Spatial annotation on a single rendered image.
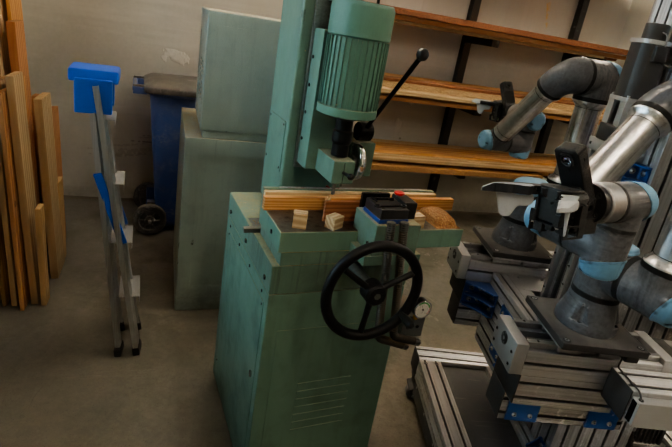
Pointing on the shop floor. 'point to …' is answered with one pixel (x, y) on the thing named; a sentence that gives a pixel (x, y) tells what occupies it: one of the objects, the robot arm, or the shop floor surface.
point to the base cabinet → (293, 362)
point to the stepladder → (109, 192)
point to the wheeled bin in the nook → (162, 147)
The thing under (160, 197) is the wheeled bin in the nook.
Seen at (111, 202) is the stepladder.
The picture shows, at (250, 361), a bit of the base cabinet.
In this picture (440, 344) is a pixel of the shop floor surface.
